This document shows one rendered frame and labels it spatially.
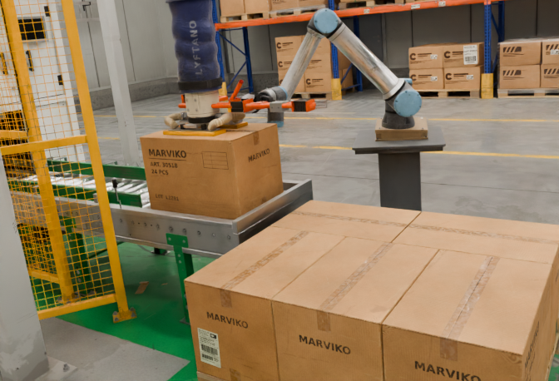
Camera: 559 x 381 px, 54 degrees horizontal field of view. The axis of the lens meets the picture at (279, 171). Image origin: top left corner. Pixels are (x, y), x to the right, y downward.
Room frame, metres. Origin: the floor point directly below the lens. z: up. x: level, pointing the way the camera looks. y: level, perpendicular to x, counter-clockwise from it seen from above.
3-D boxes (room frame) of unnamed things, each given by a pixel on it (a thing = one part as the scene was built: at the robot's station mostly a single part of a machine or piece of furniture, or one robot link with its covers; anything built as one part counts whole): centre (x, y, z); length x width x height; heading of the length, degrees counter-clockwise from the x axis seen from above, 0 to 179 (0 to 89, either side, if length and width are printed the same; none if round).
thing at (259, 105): (2.85, 0.13, 1.08); 0.93 x 0.30 x 0.04; 57
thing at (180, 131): (2.78, 0.41, 0.98); 0.34 x 0.10 x 0.05; 57
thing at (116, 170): (3.72, 1.15, 0.60); 1.60 x 0.10 x 0.09; 56
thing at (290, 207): (2.65, 0.03, 0.47); 0.70 x 0.03 x 0.15; 146
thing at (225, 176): (2.85, 0.35, 0.75); 0.60 x 0.40 x 0.40; 57
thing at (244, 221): (2.65, 0.03, 0.58); 0.70 x 0.03 x 0.06; 146
